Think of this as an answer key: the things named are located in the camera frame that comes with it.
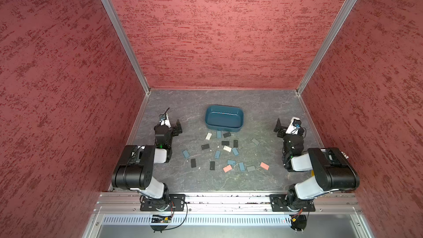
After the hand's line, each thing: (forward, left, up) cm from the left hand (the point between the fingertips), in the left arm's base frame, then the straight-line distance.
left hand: (170, 123), depth 94 cm
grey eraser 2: (-23, -45, -8) cm, 51 cm away
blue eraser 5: (-22, -40, -7) cm, 46 cm away
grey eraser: (-7, -50, -7) cm, 51 cm away
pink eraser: (-23, -33, -7) cm, 41 cm away
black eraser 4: (-20, -14, -9) cm, 26 cm away
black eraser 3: (-8, -38, -8) cm, 40 cm away
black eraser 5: (-21, -25, -7) cm, 34 cm away
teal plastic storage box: (+10, -32, -8) cm, 34 cm away
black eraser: (-3, -33, -7) cm, 34 cm away
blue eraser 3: (-15, -10, -7) cm, 20 cm away
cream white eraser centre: (-12, -33, -7) cm, 36 cm away
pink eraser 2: (-21, -52, -7) cm, 57 cm away
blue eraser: (-14, -38, -7) cm, 41 cm away
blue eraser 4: (-20, -35, -7) cm, 41 cm away
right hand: (-1, -66, +5) cm, 66 cm away
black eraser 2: (-11, -20, -8) cm, 24 cm away
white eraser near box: (-4, -22, -7) cm, 23 cm away
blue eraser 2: (-16, -27, -7) cm, 32 cm away
